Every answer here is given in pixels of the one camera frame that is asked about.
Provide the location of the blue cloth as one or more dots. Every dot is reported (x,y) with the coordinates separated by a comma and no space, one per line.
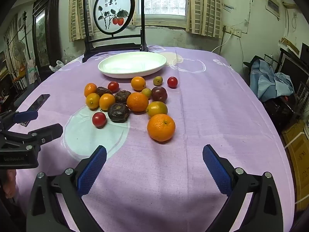
(265,82)

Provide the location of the person's left hand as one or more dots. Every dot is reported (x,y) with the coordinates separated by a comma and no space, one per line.
(8,182)

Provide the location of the smooth round orange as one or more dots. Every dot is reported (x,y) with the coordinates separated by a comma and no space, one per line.
(138,83)

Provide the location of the cardboard box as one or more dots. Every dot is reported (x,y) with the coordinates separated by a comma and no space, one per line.
(298,154)

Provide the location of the yellow-green citrus fruit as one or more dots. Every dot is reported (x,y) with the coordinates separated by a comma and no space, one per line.
(157,108)

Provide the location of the white wall outlet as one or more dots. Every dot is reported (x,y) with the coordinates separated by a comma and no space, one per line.
(233,31)

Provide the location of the yellow-orange kumquat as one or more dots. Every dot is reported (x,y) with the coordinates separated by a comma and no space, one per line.
(92,100)
(107,102)

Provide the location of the standing fan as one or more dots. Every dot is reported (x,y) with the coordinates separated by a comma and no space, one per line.
(21,47)

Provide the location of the beige brick-pattern curtain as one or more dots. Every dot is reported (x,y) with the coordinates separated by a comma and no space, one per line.
(77,12)
(205,7)

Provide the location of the dark brown wrinkled fruit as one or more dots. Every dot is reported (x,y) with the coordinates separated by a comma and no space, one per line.
(122,96)
(118,112)

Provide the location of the purple tablecloth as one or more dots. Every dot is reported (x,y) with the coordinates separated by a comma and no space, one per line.
(205,116)

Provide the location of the red cherry tomato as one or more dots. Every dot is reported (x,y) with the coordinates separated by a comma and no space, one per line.
(113,86)
(99,119)
(172,82)

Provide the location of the window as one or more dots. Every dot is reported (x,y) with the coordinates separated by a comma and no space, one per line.
(166,2)

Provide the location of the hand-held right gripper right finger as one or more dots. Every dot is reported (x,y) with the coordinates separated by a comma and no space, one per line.
(216,171)

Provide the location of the black smartphone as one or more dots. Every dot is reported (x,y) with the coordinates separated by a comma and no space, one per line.
(39,100)

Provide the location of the white plastic bag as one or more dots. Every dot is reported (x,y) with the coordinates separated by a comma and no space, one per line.
(57,65)

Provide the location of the large orange mandarin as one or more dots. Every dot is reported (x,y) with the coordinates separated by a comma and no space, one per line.
(161,127)

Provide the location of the medium orange mandarin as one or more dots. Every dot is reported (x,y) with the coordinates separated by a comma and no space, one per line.
(137,102)

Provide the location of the dark wooden mirror cabinet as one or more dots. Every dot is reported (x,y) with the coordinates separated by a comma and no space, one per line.
(48,12)

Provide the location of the dark brown date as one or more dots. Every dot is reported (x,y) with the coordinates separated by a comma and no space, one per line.
(103,91)

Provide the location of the white oval plate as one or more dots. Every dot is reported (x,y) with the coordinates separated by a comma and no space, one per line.
(132,64)

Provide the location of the purple passion fruit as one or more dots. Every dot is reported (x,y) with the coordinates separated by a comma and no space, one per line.
(159,94)

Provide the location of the small orange mandarin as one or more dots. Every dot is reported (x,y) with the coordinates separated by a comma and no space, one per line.
(90,89)

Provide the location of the black hat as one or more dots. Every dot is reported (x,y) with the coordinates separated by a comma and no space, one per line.
(249,64)

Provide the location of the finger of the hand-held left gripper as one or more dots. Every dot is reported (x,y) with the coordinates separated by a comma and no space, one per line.
(49,131)
(25,116)

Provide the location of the small green longan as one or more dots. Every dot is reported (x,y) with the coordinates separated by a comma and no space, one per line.
(157,80)
(146,92)

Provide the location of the black monitor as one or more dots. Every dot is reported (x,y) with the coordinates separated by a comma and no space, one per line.
(294,73)

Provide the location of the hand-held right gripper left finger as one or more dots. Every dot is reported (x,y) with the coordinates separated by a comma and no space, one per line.
(93,171)

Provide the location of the wall electrical box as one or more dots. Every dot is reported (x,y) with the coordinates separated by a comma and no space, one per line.
(273,4)

